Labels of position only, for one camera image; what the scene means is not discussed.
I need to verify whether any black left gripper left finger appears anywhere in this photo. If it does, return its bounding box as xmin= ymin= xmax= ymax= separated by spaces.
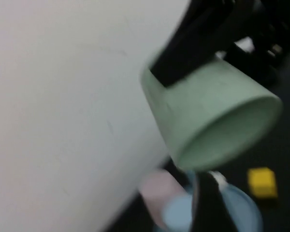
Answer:
xmin=148 ymin=0 xmax=232 ymax=88

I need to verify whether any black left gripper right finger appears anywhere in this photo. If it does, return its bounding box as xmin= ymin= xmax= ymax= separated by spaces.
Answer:
xmin=192 ymin=172 xmax=235 ymax=232

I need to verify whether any green plastic cup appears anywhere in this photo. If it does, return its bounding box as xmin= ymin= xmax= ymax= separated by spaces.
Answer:
xmin=139 ymin=59 xmax=284 ymax=173

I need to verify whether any blue cup stand with pegs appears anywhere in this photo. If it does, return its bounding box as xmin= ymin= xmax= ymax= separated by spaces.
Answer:
xmin=153 ymin=169 xmax=264 ymax=232

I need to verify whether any light blue plastic cup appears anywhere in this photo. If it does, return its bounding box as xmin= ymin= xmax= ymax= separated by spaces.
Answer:
xmin=163 ymin=193 xmax=195 ymax=232

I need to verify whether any pink plastic cup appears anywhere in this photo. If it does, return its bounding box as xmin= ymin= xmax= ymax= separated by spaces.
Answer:
xmin=139 ymin=169 xmax=187 ymax=230

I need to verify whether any yellow cube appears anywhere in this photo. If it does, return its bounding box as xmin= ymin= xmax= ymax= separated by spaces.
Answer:
xmin=246 ymin=167 xmax=278 ymax=199

